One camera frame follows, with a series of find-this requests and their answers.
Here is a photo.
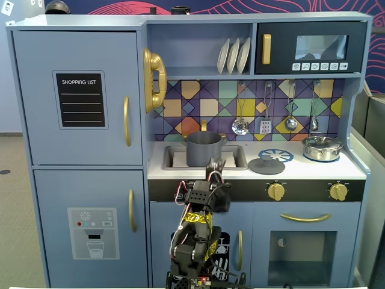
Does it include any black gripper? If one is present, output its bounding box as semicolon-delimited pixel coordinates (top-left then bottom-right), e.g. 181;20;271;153
205;164;226;185

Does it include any gray pot lid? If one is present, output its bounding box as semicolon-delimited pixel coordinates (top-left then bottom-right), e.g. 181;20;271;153
247;157;286;175

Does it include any shiny steel pot with lid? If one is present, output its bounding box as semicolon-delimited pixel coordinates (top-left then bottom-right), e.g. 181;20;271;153
301;135;343;161

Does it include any gray toy pot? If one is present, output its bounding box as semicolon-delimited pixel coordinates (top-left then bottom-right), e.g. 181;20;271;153
181;131;229;167

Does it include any gray sink basin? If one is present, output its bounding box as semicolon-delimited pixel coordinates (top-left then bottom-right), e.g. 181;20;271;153
162;144;249;172

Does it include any silver perforated skimmer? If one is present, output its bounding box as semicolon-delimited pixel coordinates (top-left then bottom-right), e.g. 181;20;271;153
231;81;250;135

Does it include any gold stove knob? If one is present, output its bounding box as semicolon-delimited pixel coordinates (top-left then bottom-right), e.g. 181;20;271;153
328;182;349;202
266;182;286;202

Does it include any silver slotted spatula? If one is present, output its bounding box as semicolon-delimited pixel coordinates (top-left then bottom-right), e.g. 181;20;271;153
259;81;273;135

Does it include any oven door with window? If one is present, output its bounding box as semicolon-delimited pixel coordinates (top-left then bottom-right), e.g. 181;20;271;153
252;202;362;287

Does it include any silver ladle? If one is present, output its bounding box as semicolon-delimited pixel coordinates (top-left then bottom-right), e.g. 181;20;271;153
284;80;298;132

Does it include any small silver spoon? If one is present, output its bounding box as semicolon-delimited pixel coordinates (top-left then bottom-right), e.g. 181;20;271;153
309;80;321;132

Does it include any white toy plate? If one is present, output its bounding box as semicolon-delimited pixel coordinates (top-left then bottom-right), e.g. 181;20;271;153
217;38;231;75
236;37;251;75
226;37;241;75

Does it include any gold toy telephone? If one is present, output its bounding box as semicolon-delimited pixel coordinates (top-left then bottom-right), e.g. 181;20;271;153
143;48;168;114

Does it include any black toy microwave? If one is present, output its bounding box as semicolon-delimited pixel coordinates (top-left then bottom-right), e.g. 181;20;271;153
254;21;368;75

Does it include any freezer door with dispenser print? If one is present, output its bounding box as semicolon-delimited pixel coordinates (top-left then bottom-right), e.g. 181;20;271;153
33;169;149;288

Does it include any blue wooden toy kitchen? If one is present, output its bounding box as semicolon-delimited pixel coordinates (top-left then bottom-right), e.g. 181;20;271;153
5;11;374;288

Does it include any fridge door with shopping list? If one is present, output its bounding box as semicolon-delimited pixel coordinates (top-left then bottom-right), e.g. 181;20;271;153
12;30;144;166

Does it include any black helmet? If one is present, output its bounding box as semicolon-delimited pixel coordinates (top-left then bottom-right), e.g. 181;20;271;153
44;0;72;15

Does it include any curved gold freezer handle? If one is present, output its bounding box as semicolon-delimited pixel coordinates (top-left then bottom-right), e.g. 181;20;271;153
128;188;137;233

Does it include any curved gold fridge handle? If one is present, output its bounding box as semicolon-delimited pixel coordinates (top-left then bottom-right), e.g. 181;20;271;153
123;96;132;148

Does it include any robot arm base mount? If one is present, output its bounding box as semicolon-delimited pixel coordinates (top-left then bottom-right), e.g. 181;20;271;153
165;270;247;289

